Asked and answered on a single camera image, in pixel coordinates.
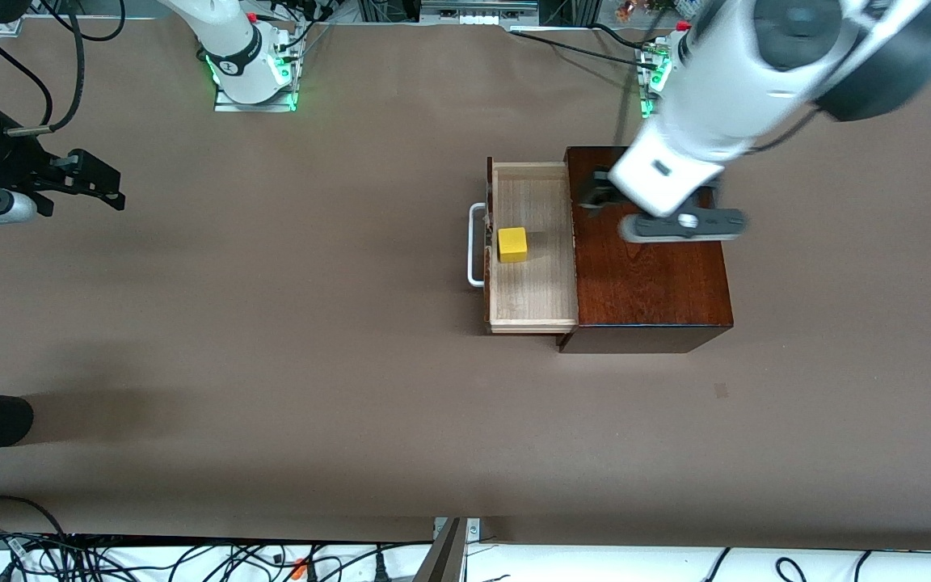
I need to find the yellow block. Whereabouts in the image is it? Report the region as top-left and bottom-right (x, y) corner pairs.
(498, 227), (529, 264)

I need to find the wooden drawer with white handle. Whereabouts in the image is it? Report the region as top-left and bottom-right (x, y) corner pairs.
(467, 158), (579, 335)

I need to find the dark wooden cabinet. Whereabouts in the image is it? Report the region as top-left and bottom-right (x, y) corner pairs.
(556, 146), (735, 354)

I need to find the grey power strip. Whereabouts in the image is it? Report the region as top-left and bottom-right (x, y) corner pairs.
(419, 0), (541, 28)

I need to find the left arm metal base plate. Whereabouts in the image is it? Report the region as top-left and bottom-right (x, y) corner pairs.
(639, 44), (678, 121)

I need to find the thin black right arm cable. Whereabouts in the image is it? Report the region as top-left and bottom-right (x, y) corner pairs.
(0, 19), (57, 126)

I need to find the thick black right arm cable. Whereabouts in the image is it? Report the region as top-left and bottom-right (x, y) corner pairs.
(49, 0), (91, 132)

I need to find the long black table cable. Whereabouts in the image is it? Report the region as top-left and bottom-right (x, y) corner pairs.
(508, 29), (654, 65)

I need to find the short black table cable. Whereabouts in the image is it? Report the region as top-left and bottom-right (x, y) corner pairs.
(591, 23), (660, 51)

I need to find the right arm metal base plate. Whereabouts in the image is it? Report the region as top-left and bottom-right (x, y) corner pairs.
(213, 77), (299, 113)

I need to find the arched black cable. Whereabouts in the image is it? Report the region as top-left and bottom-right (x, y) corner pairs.
(0, 495), (70, 541)

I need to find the aluminium frame bracket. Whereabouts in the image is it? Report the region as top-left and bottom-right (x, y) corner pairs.
(413, 517), (482, 582)

